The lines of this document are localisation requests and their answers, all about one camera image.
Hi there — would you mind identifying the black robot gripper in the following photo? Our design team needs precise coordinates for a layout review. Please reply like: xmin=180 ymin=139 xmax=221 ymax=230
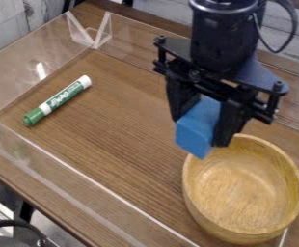
xmin=153 ymin=0 xmax=288 ymax=148

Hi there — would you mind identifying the blue rectangular block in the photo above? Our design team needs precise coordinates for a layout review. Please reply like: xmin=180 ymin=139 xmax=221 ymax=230
xmin=174 ymin=97 xmax=220 ymax=159

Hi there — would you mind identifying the brown wooden bowl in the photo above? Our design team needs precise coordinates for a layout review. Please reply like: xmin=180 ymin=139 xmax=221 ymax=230
xmin=181 ymin=134 xmax=299 ymax=245

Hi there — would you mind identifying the green Expo marker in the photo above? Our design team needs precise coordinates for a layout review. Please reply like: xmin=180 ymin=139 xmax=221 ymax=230
xmin=22 ymin=75 xmax=92 ymax=126

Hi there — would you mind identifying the black metal table leg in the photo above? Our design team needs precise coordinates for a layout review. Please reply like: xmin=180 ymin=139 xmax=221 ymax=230
xmin=18 ymin=201 xmax=34 ymax=223

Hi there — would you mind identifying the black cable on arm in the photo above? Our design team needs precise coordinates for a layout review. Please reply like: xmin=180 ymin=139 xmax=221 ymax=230
xmin=252 ymin=0 xmax=299 ymax=54

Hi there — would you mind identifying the black cable under table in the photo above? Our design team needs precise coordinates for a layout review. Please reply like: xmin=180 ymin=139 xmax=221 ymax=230
xmin=0 ymin=219 xmax=50 ymax=247

